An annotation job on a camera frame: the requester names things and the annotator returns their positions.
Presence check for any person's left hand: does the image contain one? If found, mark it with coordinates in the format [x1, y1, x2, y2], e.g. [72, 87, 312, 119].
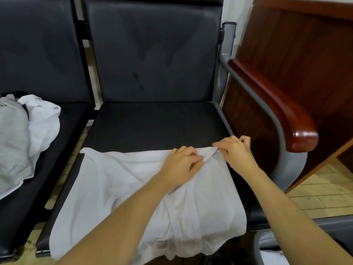
[156, 145, 206, 192]

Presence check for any brown wooden desk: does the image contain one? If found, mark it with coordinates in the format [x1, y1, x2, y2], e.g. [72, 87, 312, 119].
[221, 0, 353, 192]

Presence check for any grey plastic storage bin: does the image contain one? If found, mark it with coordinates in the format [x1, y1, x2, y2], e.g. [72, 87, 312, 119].
[251, 214, 353, 265]

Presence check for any brown wooden bench armrest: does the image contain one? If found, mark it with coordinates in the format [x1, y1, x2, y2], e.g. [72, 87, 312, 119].
[227, 58, 320, 153]

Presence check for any white t-shirt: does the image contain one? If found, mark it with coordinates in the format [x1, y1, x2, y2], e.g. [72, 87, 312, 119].
[259, 248, 290, 265]
[49, 145, 248, 260]

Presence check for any person's right hand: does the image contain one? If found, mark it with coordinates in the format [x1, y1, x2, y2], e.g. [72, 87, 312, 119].
[212, 135, 260, 177]

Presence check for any pile of clothes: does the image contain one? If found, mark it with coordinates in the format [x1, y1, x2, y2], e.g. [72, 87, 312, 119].
[0, 93, 62, 201]

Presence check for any person's right forearm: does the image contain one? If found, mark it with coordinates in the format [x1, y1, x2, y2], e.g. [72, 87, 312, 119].
[243, 168, 353, 265]

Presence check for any person's left forearm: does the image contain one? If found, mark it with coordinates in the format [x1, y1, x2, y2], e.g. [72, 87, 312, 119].
[55, 179, 172, 265]

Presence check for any black leather bench seat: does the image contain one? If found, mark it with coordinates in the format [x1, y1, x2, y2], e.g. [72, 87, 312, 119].
[0, 0, 97, 260]
[35, 0, 271, 258]

